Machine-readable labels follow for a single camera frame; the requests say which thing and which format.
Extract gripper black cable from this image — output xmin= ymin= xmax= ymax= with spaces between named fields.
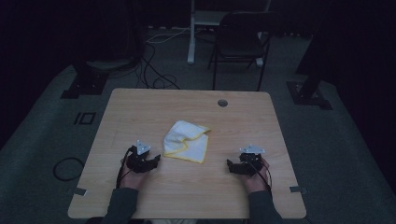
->
xmin=115 ymin=146 xmax=135 ymax=189
xmin=247 ymin=154 xmax=273 ymax=192

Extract white floor cable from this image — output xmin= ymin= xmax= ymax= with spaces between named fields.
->
xmin=146 ymin=27 xmax=191 ymax=45

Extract black coiled cable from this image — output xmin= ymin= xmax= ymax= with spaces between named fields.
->
xmin=52 ymin=157 xmax=86 ymax=183

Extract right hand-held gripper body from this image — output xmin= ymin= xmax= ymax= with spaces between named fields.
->
xmin=238 ymin=144 xmax=266 ymax=176

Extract black stand base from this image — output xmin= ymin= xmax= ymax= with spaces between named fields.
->
xmin=286 ymin=0 xmax=333 ymax=111
xmin=60 ymin=60 xmax=110 ymax=100

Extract person's left hand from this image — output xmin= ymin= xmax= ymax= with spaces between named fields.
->
xmin=119 ymin=159 xmax=148 ymax=190

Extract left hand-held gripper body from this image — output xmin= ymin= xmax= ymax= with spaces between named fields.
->
xmin=125 ymin=139 xmax=157 ymax=175

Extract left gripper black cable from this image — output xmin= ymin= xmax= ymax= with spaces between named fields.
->
xmin=115 ymin=146 xmax=135 ymax=189

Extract black folding chair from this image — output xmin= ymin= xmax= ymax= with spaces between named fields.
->
xmin=207 ymin=11 xmax=283 ymax=92

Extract person's right hand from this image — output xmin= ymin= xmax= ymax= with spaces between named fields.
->
xmin=242 ymin=156 xmax=271 ymax=193

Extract black floor cables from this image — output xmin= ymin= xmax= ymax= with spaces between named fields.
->
xmin=134 ymin=42 xmax=182 ymax=91

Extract white cloth with yellow edge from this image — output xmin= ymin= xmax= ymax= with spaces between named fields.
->
xmin=163 ymin=119 xmax=211 ymax=165

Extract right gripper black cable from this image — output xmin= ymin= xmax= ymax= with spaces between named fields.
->
xmin=247 ymin=154 xmax=273 ymax=192

